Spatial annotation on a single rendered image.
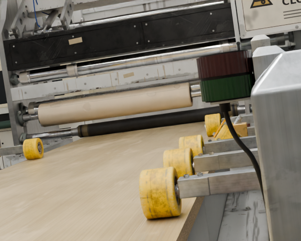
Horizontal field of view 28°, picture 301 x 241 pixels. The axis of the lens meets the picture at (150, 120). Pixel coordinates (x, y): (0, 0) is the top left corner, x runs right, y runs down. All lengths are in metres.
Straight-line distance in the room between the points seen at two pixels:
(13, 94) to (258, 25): 1.30
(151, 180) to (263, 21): 2.05
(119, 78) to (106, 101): 0.13
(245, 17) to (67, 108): 1.01
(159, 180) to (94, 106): 2.14
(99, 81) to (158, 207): 2.14
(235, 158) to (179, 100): 1.80
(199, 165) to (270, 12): 1.81
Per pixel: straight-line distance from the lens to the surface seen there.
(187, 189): 0.95
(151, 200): 0.94
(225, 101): 0.64
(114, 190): 1.32
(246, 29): 2.93
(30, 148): 2.34
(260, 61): 0.64
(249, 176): 0.95
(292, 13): 2.94
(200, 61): 0.64
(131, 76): 3.02
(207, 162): 1.20
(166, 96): 2.99
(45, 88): 3.14
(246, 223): 2.04
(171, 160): 1.19
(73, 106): 3.10
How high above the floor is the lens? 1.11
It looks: 3 degrees down
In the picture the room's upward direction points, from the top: 8 degrees counter-clockwise
